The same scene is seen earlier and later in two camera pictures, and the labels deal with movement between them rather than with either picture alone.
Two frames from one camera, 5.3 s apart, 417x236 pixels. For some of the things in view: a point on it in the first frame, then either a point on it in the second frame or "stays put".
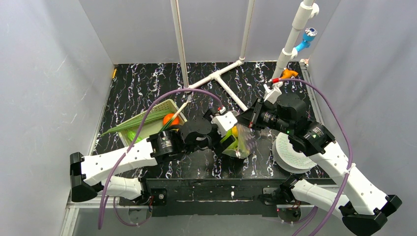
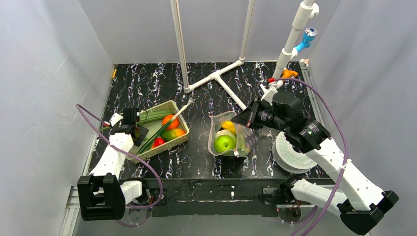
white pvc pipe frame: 217,74 stays put
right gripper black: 247,117 stays put
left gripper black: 220,138 → 139,133
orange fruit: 167,116 stays put
